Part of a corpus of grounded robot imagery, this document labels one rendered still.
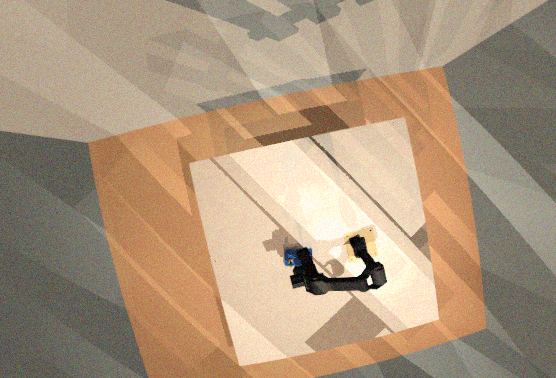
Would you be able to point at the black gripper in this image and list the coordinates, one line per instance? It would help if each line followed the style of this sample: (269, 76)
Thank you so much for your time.
(308, 262)

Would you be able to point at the blue circuit board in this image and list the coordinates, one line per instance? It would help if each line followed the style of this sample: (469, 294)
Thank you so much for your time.
(291, 257)

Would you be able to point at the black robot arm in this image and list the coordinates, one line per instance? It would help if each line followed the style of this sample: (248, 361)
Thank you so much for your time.
(319, 284)

